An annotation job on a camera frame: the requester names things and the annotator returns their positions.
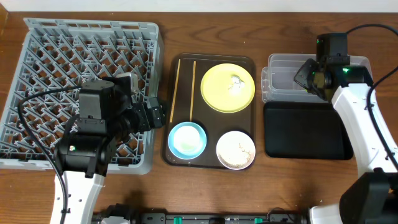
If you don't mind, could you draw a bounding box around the white tissue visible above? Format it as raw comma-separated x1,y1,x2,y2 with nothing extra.
228,75,245,95

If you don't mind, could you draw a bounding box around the white bowl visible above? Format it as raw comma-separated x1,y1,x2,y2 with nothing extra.
216,131,256,170

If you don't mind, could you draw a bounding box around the white paper cup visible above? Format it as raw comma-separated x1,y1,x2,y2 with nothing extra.
174,126,200,153

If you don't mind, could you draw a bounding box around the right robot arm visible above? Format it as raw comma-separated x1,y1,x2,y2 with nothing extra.
294,33,397,224

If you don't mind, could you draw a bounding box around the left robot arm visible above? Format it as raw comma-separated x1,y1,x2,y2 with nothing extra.
50,76,167,223

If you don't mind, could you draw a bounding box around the clear plastic bin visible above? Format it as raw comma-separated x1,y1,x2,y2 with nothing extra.
261,53,373,104

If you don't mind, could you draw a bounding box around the light blue bowl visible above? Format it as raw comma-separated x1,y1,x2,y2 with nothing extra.
167,122,207,160

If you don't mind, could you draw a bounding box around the left wooden chopstick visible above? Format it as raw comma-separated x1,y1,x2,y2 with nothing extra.
170,59,181,123

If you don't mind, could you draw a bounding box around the wooden chopstick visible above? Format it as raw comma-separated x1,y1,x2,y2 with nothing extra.
189,60,197,122
170,59,181,123

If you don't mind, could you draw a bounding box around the black tray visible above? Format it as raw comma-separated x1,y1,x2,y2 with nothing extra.
263,101,353,160

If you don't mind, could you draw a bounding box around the dark brown serving tray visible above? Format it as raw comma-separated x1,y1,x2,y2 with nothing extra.
161,54,256,170

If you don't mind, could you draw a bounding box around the right wooden chopstick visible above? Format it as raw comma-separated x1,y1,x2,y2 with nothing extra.
189,60,197,122

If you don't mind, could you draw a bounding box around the yellow plate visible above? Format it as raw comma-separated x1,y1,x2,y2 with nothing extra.
200,63,255,113

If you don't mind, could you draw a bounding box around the grey plastic dish rack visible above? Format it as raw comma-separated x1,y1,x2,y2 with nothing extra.
1,18,164,170

